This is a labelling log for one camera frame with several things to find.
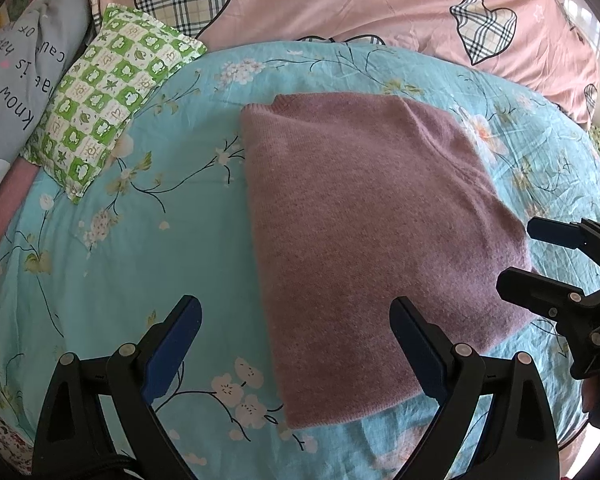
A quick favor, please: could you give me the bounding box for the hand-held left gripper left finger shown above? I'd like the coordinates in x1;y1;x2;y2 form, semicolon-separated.
32;295;202;480

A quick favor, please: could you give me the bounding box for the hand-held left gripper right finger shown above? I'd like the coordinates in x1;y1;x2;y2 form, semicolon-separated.
390;296;561;480

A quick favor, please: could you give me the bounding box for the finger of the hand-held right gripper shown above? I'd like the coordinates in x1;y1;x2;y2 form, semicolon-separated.
496;267;600;348
527;217;600;278

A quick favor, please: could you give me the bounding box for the mauve knit sweater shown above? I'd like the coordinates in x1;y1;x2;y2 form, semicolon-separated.
239;92;533;431

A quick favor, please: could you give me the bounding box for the teal floral bedsheet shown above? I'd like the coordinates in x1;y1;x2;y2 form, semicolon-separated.
0;40;600;480

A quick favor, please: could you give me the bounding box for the small-flowered cloth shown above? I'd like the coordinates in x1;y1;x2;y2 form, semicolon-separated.
0;392;36;476

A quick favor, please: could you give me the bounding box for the plain pink cloth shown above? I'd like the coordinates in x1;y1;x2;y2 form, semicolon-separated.
0;162;43;271

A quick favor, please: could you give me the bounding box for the green checked pillow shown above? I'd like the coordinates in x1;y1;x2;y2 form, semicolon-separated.
20;4;208;205

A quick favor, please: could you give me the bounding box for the grey lettered pillow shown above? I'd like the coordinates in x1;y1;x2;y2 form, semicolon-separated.
0;0;93;161

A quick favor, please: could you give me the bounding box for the pink quilt with plaid hearts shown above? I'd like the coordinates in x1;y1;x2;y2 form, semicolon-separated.
87;0;600;131

